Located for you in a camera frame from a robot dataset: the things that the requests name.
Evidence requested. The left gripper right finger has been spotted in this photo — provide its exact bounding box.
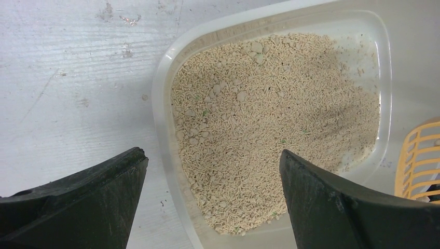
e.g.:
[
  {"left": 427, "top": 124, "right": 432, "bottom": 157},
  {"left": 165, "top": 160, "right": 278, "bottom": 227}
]
[{"left": 279, "top": 149, "right": 439, "bottom": 248}]

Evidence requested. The orange plastic litter scoop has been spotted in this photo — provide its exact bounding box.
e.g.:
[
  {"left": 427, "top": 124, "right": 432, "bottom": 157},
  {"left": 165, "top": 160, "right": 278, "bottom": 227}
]
[{"left": 394, "top": 117, "right": 439, "bottom": 204}]

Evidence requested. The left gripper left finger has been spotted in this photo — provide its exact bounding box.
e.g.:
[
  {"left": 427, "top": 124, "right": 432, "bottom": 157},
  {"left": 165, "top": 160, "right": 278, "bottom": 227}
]
[{"left": 1, "top": 147, "right": 148, "bottom": 248}]

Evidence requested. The white plastic litter tray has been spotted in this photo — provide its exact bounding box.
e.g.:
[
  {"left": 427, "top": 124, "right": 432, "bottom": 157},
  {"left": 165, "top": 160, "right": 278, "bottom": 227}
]
[{"left": 152, "top": 1, "right": 439, "bottom": 248}]

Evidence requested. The beige cat litter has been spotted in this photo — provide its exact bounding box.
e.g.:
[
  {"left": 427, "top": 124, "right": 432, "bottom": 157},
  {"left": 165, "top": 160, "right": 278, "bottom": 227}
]
[{"left": 171, "top": 33, "right": 380, "bottom": 235}]

